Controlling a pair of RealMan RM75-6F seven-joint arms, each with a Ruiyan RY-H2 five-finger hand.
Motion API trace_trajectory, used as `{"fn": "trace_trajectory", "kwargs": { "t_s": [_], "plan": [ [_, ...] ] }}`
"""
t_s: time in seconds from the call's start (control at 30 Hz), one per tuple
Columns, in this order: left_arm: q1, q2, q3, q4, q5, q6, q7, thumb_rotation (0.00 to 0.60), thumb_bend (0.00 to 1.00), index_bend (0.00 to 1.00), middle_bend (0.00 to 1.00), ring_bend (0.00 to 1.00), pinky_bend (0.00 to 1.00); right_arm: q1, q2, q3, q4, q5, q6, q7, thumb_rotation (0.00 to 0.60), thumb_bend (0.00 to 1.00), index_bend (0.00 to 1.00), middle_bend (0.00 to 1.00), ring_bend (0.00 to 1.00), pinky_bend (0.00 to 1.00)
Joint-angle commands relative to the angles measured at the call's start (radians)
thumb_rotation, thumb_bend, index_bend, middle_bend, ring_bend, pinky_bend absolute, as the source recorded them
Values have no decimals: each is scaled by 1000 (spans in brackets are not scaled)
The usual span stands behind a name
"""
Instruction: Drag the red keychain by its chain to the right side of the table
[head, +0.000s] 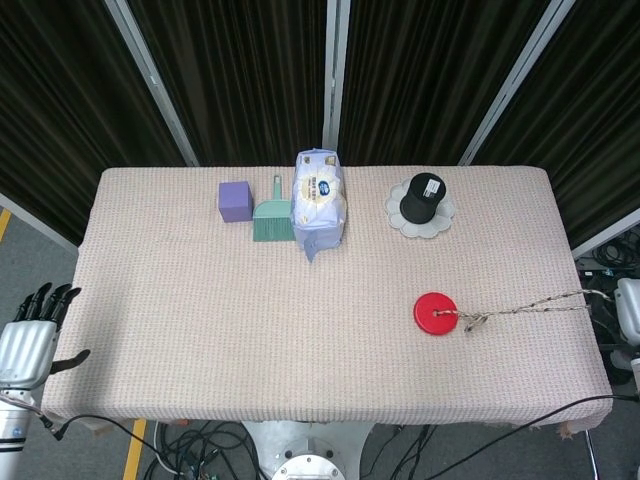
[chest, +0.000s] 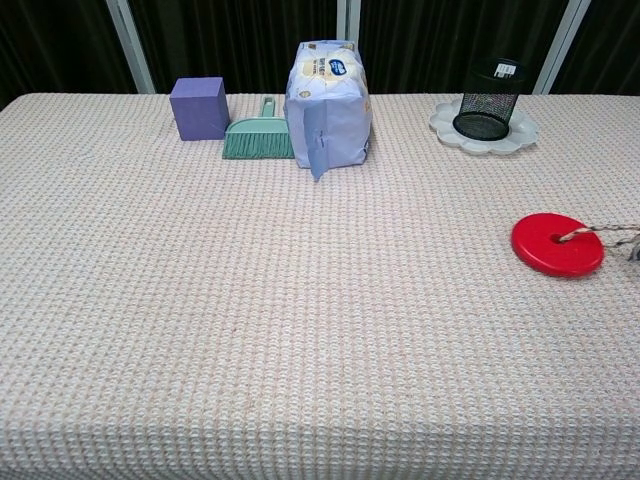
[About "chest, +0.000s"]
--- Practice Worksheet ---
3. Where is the purple cube block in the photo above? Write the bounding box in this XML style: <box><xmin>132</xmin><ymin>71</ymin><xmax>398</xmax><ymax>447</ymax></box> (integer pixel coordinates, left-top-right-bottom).
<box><xmin>168</xmin><ymin>76</ymin><xmax>232</xmax><ymax>143</ymax></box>

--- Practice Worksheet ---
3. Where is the blue tissue pack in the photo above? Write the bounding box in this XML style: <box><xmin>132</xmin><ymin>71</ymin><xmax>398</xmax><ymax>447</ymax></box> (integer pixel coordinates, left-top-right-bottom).
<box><xmin>284</xmin><ymin>40</ymin><xmax>374</xmax><ymax>183</ymax></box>

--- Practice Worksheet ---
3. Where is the black mesh pen holder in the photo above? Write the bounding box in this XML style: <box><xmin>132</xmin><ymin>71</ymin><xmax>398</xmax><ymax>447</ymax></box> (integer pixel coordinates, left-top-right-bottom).
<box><xmin>451</xmin><ymin>56</ymin><xmax>533</xmax><ymax>142</ymax></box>

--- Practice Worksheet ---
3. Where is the grey metal partition post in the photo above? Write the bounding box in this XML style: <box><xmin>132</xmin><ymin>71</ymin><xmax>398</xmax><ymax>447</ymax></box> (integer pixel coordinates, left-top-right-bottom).
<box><xmin>105</xmin><ymin>0</ymin><xmax>157</xmax><ymax>95</ymax></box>
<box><xmin>336</xmin><ymin>0</ymin><xmax>362</xmax><ymax>51</ymax></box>
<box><xmin>531</xmin><ymin>0</ymin><xmax>593</xmax><ymax>96</ymax></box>

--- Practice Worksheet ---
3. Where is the beige twisted rope loop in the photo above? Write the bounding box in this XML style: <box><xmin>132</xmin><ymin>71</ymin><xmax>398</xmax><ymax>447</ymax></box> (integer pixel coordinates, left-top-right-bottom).
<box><xmin>557</xmin><ymin>222</ymin><xmax>640</xmax><ymax>252</ymax></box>

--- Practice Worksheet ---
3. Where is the white flower shaped plate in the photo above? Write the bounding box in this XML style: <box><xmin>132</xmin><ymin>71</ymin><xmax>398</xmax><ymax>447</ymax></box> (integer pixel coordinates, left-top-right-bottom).
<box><xmin>428</xmin><ymin>95</ymin><xmax>541</xmax><ymax>157</ymax></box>

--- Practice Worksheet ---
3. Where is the green hand brush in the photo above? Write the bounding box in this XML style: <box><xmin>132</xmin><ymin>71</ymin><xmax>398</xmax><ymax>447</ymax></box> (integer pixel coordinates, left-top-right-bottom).
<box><xmin>221</xmin><ymin>95</ymin><xmax>297</xmax><ymax>161</ymax></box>

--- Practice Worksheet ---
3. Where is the red disc with hole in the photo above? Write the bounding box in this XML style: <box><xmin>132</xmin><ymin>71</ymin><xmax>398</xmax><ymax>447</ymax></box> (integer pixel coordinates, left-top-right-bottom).
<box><xmin>510</xmin><ymin>212</ymin><xmax>606</xmax><ymax>278</ymax></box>

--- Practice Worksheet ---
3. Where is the beige waffle tablecloth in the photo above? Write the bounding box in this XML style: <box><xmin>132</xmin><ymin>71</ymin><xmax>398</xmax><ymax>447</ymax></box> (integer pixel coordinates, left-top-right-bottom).
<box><xmin>0</xmin><ymin>92</ymin><xmax>640</xmax><ymax>480</ymax></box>

